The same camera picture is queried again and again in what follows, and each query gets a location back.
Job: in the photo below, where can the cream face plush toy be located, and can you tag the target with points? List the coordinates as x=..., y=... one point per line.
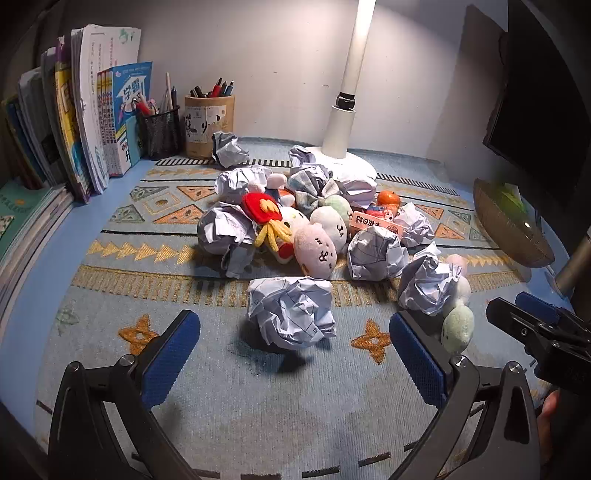
x=330, y=221

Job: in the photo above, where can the patterned woven table mat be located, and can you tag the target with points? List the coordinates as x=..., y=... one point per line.
x=231, y=415

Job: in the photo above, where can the bamboo pen holder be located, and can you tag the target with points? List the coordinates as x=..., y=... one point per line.
x=207, y=129

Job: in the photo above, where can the green tissue pack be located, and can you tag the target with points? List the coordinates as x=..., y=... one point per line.
x=510, y=196

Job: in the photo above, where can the red snack packet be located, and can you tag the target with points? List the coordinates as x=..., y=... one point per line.
x=381, y=211

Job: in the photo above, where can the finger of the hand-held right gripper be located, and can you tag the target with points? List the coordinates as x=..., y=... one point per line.
x=517, y=323
x=538, y=305

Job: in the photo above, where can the person's right hand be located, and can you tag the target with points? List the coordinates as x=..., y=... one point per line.
x=550, y=424

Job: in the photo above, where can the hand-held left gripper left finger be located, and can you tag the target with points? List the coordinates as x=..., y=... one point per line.
x=171, y=355

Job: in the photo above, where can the bunch of pens and pencils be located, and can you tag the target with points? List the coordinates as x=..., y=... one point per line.
x=167, y=92

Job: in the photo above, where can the orange tangerine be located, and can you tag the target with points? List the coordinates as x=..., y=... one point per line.
x=388, y=198

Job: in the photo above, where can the three-ball dango plush toy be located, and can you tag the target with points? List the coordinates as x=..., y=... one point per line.
x=457, y=330

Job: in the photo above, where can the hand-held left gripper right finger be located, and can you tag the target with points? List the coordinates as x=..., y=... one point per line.
x=415, y=364

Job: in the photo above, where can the row of upright books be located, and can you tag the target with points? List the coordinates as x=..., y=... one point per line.
x=87, y=115

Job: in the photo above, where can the pink snack box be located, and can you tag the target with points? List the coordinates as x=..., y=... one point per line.
x=369, y=224

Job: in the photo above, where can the pale green face plush toy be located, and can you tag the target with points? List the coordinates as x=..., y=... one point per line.
x=339, y=205

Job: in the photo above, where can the grey plaid bow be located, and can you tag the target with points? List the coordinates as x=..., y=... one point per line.
x=309, y=196

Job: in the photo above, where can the black monitor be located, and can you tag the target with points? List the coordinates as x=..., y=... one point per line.
x=540, y=92

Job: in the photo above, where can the brown woven basket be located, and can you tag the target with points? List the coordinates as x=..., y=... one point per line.
x=512, y=230

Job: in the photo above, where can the pink face plush toy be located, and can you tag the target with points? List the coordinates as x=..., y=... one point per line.
x=314, y=249

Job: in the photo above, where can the pile of paper wads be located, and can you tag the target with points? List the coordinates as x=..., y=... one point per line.
x=374, y=254

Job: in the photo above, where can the lined paper ball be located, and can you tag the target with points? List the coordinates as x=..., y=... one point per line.
x=291, y=314

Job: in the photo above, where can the red fries plush toy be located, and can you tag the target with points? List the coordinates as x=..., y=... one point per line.
x=261, y=207

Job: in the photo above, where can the white blue plush toy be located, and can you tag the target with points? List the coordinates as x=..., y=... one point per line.
x=277, y=182

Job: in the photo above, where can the white desk lamp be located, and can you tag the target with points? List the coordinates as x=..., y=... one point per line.
x=351, y=92

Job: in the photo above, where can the bunch of dark pens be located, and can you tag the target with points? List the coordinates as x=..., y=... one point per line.
x=217, y=88

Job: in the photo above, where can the stack of flat books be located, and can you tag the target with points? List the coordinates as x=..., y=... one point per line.
x=23, y=217

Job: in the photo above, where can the black mesh pen holder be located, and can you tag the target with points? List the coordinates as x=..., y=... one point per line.
x=159, y=134

